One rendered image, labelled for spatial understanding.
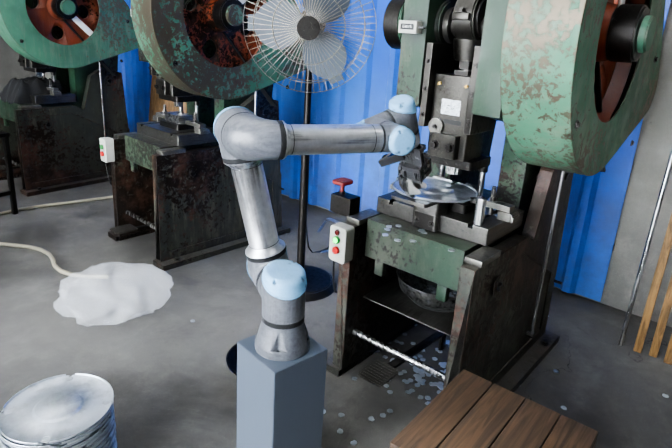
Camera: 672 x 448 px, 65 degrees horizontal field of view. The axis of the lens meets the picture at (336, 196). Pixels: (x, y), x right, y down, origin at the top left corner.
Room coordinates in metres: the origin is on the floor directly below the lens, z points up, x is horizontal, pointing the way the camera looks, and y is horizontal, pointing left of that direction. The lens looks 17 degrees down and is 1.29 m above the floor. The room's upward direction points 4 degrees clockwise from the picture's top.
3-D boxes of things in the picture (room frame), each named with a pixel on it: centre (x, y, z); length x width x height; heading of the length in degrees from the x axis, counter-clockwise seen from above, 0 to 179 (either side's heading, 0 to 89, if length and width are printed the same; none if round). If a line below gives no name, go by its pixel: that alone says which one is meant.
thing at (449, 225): (1.87, -0.42, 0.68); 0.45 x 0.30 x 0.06; 50
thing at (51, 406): (1.24, 0.75, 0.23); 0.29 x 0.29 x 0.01
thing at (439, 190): (1.77, -0.34, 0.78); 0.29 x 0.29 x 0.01
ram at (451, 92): (1.84, -0.40, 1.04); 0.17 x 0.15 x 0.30; 140
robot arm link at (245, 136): (1.31, 0.04, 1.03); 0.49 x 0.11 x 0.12; 113
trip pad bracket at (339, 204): (1.89, -0.04, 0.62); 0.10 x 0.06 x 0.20; 50
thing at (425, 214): (1.74, -0.31, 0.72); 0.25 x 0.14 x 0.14; 140
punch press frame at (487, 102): (1.98, -0.51, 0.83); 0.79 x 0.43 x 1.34; 140
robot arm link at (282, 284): (1.28, 0.13, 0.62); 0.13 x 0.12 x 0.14; 23
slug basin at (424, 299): (1.87, -0.42, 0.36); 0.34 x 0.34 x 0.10
